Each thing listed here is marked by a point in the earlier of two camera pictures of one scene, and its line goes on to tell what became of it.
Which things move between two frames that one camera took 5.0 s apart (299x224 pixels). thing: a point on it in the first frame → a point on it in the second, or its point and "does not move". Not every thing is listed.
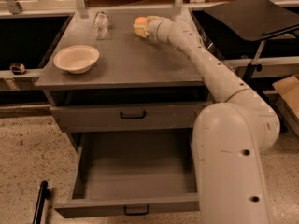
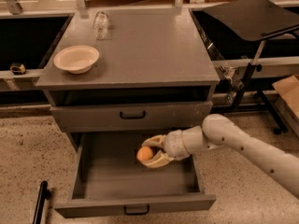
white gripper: x=153 y=29 → x=174 y=145
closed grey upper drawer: x=128 y=118 does not move
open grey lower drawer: x=141 y=174 does not move
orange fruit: x=141 y=21 → x=144 y=153
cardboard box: x=289 y=89 does not move
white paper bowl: x=77 y=59 does not move
